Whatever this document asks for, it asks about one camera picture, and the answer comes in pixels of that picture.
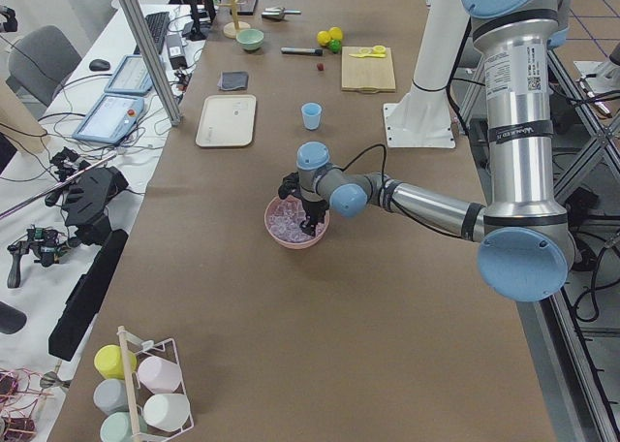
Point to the lower yellow lemon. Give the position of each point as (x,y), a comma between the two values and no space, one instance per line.
(323,38)

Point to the mint green cup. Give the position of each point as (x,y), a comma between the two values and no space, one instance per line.
(116,428)

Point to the white wire cup rack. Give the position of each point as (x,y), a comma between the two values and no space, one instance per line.
(133,351)

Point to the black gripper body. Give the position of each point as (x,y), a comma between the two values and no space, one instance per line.
(311,208)

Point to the light blue cup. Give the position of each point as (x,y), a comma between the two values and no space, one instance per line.
(311,115)

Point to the grey folded cloth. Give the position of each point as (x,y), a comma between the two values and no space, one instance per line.
(233,81)

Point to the black keyboard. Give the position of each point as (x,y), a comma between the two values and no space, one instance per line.
(157,24)

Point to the wooden cup stand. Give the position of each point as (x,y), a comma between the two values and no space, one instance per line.
(231,29)

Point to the grey office chair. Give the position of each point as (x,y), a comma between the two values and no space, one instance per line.
(42,60)

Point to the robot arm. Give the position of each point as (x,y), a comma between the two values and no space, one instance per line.
(526,249)

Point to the cream rabbit tray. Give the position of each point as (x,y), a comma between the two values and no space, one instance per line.
(227,121)

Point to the yellow cup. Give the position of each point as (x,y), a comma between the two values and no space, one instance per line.
(108,362)

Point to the steel muddler black tip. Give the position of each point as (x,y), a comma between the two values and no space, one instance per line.
(302,51)

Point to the yellow lemon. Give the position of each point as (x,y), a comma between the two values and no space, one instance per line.
(323,38)
(336,33)

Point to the near blue teach pendant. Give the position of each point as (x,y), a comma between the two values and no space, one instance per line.
(110,120)

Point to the aluminium frame post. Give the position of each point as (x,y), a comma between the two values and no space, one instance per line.
(150,55)

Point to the blue teach pendant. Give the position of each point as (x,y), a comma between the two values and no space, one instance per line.
(110,120)
(131,77)

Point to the green lime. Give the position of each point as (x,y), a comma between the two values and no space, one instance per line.
(334,46)

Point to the bamboo cutting board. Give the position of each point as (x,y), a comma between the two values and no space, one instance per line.
(367,75)

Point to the light green bowl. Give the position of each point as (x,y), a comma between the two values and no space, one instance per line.
(250,39)

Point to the upper yellow lemon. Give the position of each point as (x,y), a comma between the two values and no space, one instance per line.
(336,33)

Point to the pink bowl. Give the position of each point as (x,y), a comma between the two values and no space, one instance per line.
(290,238)

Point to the yellow plastic knife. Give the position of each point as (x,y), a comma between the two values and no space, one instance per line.
(370,54)

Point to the grey cup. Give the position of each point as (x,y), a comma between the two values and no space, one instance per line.
(110,396)

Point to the far blue teach pendant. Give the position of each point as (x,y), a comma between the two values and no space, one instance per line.
(131,77)

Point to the white cup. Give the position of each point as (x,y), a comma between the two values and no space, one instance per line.
(167,412)

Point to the steel ice scoop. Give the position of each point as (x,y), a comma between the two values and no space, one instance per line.
(279,13)

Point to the clear ice cubes pile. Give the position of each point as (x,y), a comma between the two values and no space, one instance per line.
(288,219)

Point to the black computer mouse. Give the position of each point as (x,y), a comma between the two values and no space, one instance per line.
(99,65)

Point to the pink cup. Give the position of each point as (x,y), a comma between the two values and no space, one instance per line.
(159,376)

